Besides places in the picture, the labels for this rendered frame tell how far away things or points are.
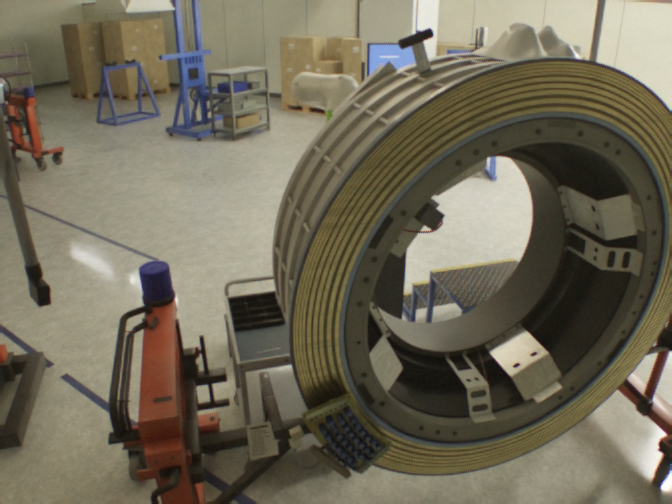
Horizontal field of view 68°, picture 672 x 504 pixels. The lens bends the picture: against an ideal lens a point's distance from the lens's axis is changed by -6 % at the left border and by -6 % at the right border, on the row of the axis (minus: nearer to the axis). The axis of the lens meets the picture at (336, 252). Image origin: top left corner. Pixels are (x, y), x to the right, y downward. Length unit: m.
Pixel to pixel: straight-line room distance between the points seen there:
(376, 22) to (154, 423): 5.96
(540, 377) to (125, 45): 12.04
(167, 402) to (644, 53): 8.62
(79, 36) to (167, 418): 12.75
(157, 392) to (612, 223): 1.56
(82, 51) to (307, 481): 12.40
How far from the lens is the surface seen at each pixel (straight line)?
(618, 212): 1.95
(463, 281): 2.98
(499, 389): 2.15
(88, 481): 2.85
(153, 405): 1.62
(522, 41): 1.73
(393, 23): 6.79
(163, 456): 1.60
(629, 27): 9.33
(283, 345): 2.31
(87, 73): 14.02
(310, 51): 10.29
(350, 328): 1.51
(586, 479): 2.86
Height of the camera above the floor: 2.00
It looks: 26 degrees down
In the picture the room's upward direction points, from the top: straight up
